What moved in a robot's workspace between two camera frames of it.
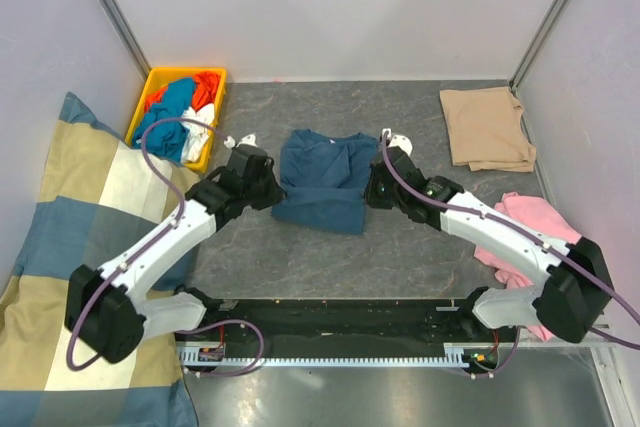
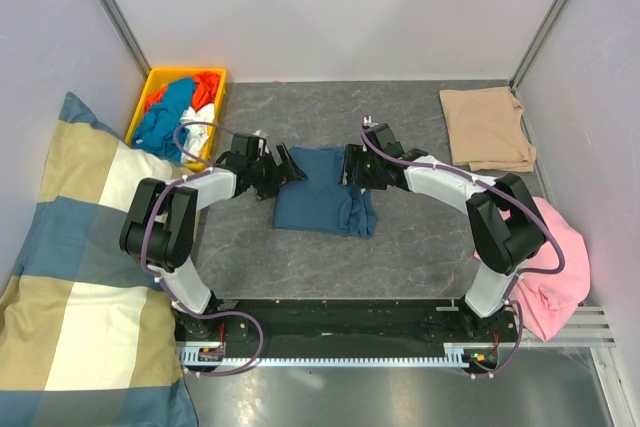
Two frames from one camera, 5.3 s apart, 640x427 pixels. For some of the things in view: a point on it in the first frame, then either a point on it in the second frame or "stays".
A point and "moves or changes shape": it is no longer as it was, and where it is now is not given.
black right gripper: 370,194 to 354,155
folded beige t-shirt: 486,130 stays
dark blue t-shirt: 324,181 moves or changes shape
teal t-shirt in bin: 166,139 stays
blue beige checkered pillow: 100,192 stays
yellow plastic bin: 157,78 stays
